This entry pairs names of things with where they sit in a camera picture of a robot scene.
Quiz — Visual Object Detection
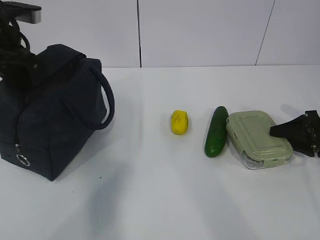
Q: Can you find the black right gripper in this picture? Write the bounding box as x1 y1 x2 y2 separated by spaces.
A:
269 110 320 157

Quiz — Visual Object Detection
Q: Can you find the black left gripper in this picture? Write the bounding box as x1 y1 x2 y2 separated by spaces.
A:
0 52 38 88

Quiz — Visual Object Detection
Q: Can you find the glass container with green lid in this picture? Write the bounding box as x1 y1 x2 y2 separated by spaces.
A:
226 110 293 170

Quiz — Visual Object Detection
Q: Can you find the navy blue lunch bag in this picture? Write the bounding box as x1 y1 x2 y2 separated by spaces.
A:
0 44 115 181

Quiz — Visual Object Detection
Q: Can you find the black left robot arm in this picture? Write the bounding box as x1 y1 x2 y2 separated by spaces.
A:
0 1 42 89

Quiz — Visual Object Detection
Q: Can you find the green cucumber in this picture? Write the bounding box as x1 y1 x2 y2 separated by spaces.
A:
204 106 229 158

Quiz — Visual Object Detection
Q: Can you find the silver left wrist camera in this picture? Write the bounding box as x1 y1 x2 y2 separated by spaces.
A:
3 1 42 24

